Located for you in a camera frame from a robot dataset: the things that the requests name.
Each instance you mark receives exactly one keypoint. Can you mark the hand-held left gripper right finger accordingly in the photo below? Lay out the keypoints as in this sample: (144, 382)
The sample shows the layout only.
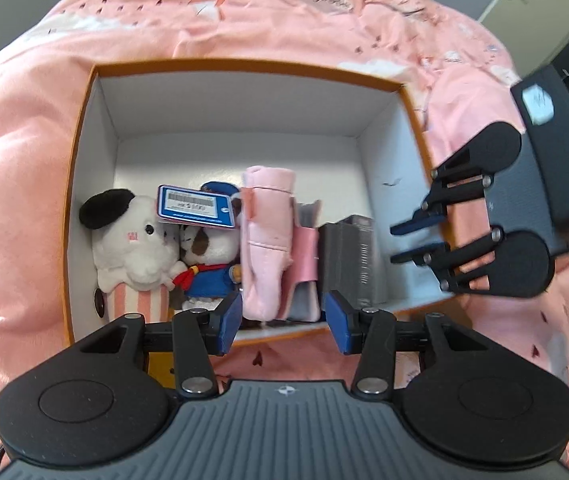
(344, 322)

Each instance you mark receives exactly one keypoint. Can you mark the white dog cupcake plush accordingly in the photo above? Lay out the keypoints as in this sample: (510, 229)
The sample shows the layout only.
(134, 250)

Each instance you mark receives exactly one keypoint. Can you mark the dark grey small box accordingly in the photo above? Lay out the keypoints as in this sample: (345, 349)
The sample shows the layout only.
(347, 260)

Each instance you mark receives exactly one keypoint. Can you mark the plush toy in blue outfit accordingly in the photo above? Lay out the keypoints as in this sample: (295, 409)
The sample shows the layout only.
(209, 280)

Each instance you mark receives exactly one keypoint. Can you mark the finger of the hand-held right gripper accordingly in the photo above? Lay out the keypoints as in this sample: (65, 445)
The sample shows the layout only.
(414, 255)
(414, 222)

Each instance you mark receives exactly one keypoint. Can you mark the pink fabric pouch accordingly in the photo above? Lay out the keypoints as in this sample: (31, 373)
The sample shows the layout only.
(264, 240)

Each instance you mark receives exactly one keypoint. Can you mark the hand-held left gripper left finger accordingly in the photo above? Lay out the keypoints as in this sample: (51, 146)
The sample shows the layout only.
(227, 325)

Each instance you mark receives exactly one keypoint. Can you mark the orange cardboard box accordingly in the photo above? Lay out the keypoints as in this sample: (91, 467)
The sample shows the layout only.
(244, 125)

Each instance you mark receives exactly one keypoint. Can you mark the yellow round toy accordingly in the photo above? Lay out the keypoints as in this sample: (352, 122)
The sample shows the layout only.
(159, 367)

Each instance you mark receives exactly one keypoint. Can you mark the pink printed duvet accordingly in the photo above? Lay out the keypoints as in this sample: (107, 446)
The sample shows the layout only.
(14, 210)

